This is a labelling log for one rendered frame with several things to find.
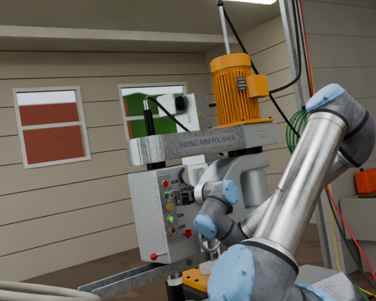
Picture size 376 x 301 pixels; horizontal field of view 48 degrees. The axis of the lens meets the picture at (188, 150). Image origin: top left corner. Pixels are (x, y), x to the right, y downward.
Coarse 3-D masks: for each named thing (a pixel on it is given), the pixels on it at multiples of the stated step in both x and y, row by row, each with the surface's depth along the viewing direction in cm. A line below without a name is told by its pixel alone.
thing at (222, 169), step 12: (240, 156) 226; (252, 156) 231; (264, 156) 238; (216, 168) 225; (228, 168) 218; (240, 168) 222; (252, 168) 231; (180, 180) 190; (204, 180) 224; (216, 180) 217; (240, 192) 220; (240, 204) 219; (228, 216) 212; (240, 216) 218; (204, 240) 200
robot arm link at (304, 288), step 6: (300, 288) 101; (306, 288) 99; (312, 288) 100; (318, 288) 99; (306, 294) 98; (312, 294) 98; (318, 294) 97; (324, 294) 97; (306, 300) 95; (312, 300) 97; (318, 300) 97; (324, 300) 96; (330, 300) 97; (336, 300) 97
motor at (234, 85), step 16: (224, 64) 232; (240, 64) 232; (224, 80) 233; (240, 80) 228; (256, 80) 230; (224, 96) 233; (240, 96) 233; (256, 96) 229; (224, 112) 234; (240, 112) 231; (256, 112) 235
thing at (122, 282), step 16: (192, 256) 197; (208, 256) 204; (128, 272) 186; (144, 272) 178; (160, 272) 184; (176, 272) 190; (80, 288) 169; (96, 288) 174; (112, 288) 167; (128, 288) 172
